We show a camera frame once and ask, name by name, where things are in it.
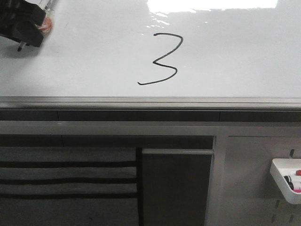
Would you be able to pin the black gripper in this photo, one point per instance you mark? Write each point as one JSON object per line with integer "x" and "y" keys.
{"x": 19, "y": 19}

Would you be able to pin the white whiteboard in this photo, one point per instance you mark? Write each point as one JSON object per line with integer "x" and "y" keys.
{"x": 161, "y": 48}

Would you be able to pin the clear marker holder with tape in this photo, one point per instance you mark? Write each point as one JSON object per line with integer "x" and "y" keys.
{"x": 47, "y": 7}

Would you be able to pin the grey fabric pocket organiser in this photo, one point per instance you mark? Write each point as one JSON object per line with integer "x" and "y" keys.
{"x": 51, "y": 186}

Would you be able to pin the dark grey cabinet panel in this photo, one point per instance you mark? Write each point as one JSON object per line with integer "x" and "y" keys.
{"x": 175, "y": 186}

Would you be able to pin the white pegboard panel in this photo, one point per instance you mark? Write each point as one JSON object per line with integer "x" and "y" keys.
{"x": 246, "y": 194}

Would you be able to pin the white plastic marker bin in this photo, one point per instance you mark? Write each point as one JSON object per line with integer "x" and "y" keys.
{"x": 281, "y": 167}

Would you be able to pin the black capped marker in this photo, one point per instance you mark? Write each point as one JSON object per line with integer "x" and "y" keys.
{"x": 289, "y": 182}

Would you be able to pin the red capped marker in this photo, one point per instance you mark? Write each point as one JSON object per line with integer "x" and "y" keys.
{"x": 296, "y": 172}

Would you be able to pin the pink capped marker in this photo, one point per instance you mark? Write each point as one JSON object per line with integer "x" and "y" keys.
{"x": 297, "y": 186}

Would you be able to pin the aluminium whiteboard tray rail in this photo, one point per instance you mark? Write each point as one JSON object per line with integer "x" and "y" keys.
{"x": 152, "y": 103}

